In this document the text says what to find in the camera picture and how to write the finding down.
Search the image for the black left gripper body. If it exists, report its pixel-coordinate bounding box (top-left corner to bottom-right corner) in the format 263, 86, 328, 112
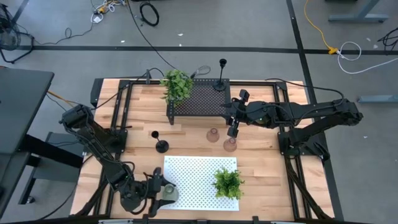
144, 174, 166, 208

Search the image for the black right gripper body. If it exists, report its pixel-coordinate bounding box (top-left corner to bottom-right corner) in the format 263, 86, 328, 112
229, 99, 249, 127

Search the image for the pink glass candle holder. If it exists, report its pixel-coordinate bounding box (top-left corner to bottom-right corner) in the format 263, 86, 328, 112
223, 138, 238, 153
206, 127, 220, 144

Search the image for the green glass candle holder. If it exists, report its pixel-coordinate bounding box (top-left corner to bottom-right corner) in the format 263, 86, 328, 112
161, 183, 180, 202

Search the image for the black metal candlestick holder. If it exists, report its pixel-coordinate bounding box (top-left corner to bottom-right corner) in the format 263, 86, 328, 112
150, 130, 170, 154
213, 58, 228, 92

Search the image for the black perforated metal shelf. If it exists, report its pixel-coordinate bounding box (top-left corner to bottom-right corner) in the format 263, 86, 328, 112
166, 78, 233, 126

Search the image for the white perforated metal shelf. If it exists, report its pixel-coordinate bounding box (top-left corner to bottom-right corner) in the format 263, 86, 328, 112
159, 155, 240, 212

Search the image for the green fern plant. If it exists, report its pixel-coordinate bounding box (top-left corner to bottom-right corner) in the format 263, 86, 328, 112
211, 167, 246, 200

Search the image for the broad-leaf plant in white pot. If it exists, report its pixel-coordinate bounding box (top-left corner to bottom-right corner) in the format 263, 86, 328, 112
159, 68, 194, 108

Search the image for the grey metal bar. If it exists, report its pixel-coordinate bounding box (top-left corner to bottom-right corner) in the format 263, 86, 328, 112
357, 95, 398, 103

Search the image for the grey table leg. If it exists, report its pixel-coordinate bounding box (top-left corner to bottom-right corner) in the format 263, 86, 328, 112
328, 0, 389, 23

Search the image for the black desk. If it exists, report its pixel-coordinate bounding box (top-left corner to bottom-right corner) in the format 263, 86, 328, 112
0, 67, 55, 217

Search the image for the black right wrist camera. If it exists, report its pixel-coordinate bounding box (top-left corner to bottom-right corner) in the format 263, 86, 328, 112
238, 89, 251, 103

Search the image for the black aluminium table frame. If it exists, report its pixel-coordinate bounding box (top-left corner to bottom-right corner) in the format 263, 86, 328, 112
70, 76, 345, 224

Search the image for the grey looped cable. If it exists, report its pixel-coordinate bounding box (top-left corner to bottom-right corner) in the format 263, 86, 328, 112
190, 65, 211, 79

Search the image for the black desk leg frame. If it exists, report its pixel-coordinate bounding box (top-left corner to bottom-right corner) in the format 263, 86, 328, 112
17, 132, 85, 206

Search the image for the long thin black cable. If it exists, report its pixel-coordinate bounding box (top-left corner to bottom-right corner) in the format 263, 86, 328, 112
126, 0, 175, 71

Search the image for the yellow extension cable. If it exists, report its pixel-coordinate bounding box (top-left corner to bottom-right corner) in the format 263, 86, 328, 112
303, 0, 339, 55

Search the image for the coiled black cable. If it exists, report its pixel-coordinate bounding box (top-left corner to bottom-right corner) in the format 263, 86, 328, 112
139, 1, 160, 27

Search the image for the white cable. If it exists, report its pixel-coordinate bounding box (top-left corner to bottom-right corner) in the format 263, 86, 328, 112
336, 41, 398, 75

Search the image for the orange cable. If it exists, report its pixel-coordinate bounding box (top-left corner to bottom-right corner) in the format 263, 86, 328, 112
46, 90, 77, 108

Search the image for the white power strip with cables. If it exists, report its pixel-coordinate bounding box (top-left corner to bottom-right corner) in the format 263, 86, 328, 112
90, 0, 127, 24

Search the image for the black cable bundle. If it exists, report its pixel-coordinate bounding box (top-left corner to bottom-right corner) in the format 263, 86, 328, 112
377, 27, 398, 52

